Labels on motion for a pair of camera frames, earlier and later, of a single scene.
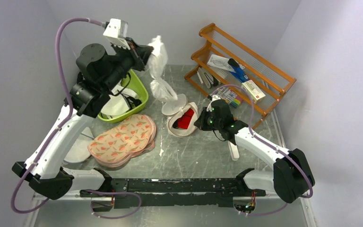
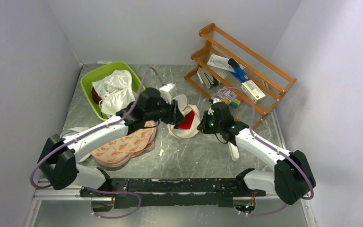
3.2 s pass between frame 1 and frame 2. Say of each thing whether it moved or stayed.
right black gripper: stayed
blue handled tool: stayed
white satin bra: moved
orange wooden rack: stayed
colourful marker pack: stayed
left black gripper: moved
